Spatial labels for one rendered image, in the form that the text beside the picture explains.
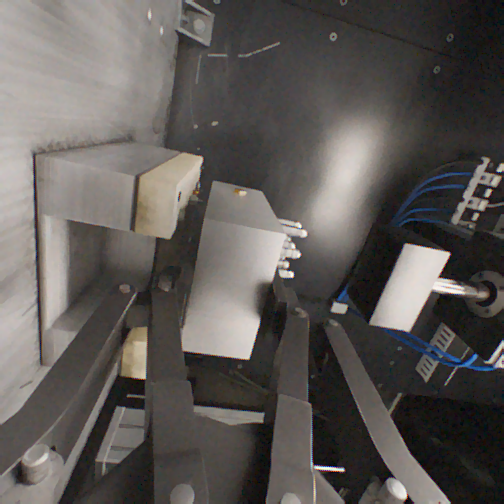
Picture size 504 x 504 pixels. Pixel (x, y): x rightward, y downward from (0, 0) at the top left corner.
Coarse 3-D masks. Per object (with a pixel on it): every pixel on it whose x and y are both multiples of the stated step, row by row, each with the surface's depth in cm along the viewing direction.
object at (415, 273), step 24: (384, 240) 31; (408, 240) 27; (360, 264) 32; (384, 264) 33; (408, 264) 26; (432, 264) 26; (360, 288) 34; (384, 288) 27; (408, 288) 27; (432, 288) 30; (456, 288) 30; (480, 288) 31; (360, 312) 30; (384, 312) 28; (408, 312) 28
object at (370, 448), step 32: (352, 352) 14; (320, 384) 15; (352, 384) 12; (352, 416) 12; (384, 416) 11; (352, 448) 11; (384, 448) 10; (352, 480) 11; (384, 480) 9; (416, 480) 9
